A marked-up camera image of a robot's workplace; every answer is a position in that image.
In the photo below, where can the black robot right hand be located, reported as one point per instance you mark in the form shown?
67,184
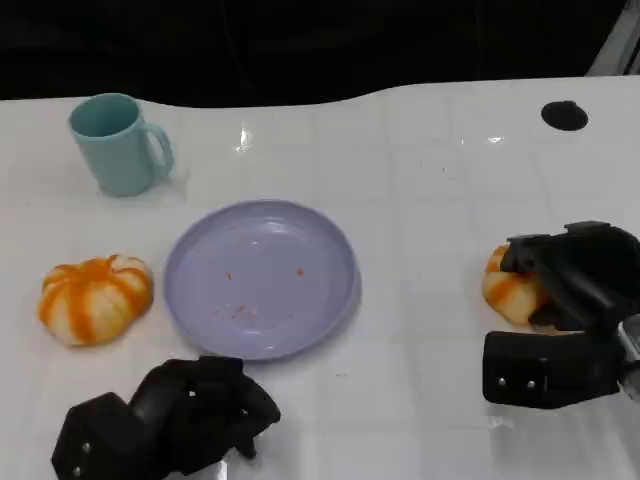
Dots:
595,270

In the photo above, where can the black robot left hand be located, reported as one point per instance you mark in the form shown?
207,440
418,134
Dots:
200,410

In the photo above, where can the orange white toy bread roll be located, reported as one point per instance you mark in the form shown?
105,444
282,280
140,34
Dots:
95,300
510,295

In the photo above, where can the lilac plate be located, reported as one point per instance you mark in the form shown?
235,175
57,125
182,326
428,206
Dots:
260,280

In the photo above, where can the black round table grommet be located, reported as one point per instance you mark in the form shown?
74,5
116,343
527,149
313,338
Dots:
565,116

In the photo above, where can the pale green mug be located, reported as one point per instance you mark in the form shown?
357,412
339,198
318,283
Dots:
120,160

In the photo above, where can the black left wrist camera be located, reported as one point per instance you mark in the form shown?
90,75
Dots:
95,435

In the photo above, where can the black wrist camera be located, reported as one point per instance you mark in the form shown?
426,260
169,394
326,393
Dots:
550,370
95,435

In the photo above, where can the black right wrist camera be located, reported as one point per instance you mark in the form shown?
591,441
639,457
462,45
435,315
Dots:
550,370

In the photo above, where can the white metal frame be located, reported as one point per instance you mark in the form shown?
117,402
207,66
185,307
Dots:
617,50

